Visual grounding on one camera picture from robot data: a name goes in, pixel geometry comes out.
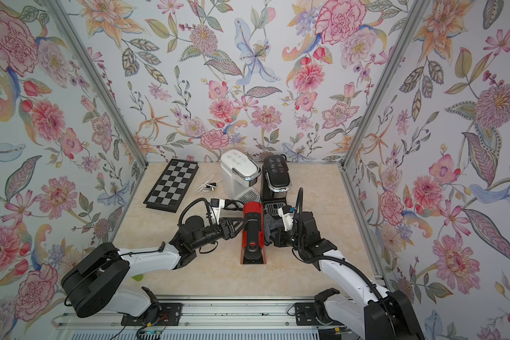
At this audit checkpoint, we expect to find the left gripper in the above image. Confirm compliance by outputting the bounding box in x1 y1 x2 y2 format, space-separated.
190 219 248 251

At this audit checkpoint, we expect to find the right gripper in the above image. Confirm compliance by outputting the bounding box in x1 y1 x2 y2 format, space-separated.
266 226 307 251

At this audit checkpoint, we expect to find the grey cleaning cloth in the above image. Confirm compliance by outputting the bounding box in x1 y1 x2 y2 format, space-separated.
263 214 283 246

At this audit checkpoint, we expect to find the red coffee machine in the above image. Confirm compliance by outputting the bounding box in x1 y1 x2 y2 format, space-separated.
240 201 266 265

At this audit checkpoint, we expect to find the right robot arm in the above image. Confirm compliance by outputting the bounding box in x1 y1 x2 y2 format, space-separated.
263 212 424 339

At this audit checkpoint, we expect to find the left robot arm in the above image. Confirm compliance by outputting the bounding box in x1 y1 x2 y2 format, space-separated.
61 216 247 324

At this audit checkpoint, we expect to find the white coffee machine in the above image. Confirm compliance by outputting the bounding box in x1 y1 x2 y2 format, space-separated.
220 150 262 203

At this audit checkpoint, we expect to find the black coffee machine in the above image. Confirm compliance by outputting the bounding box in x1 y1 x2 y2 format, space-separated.
261 154 292 217

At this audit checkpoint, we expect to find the black white chessboard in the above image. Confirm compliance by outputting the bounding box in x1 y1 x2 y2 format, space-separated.
143 159 199 213

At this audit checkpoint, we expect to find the black power cord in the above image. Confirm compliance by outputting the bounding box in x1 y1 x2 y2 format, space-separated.
214 197 245 213

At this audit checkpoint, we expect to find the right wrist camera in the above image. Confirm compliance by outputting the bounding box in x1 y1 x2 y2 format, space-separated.
279 205 295 232

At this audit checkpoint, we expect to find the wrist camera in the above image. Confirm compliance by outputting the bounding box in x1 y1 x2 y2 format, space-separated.
279 205 295 232
210 198 225 223

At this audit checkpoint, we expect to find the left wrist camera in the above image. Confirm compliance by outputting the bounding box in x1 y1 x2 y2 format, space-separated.
210 198 225 223

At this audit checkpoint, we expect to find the white cable bundle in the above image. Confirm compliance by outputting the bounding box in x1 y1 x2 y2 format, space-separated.
195 173 222 195

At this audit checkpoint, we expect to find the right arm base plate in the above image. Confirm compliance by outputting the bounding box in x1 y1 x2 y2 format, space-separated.
293 302 344 327

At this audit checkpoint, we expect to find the aluminium rail frame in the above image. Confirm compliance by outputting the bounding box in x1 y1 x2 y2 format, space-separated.
52 296 360 339

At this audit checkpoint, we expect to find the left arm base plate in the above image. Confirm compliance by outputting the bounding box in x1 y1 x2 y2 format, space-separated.
120 303 184 327

